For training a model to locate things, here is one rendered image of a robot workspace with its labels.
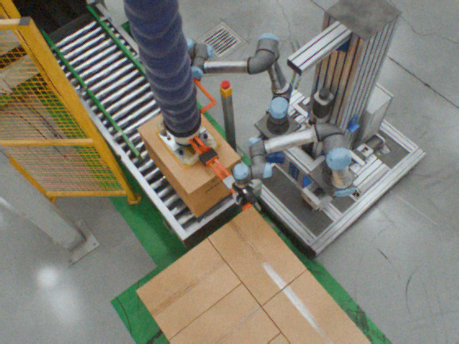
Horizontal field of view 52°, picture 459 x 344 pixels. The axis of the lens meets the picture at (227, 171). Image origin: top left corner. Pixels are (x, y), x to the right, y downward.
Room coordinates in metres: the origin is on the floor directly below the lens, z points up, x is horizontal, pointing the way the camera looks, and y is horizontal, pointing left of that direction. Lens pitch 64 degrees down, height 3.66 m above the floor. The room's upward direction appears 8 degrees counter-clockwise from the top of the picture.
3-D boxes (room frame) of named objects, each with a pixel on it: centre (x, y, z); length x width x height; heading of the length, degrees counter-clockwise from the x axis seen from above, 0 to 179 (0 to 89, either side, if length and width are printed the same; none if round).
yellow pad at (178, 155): (1.50, 0.31, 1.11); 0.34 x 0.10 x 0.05; 30
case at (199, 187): (1.52, 0.23, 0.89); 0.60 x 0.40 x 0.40; 30
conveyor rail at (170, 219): (2.07, 0.95, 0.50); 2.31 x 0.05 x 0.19; 30
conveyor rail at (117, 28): (2.40, 0.38, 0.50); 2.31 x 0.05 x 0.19; 30
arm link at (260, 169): (1.06, -0.17, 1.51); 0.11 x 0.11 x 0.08; 1
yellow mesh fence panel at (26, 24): (1.73, 1.20, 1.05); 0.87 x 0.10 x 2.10; 82
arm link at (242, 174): (1.04, -0.07, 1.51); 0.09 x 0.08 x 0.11; 91
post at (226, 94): (1.98, -0.07, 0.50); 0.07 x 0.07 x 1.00; 30
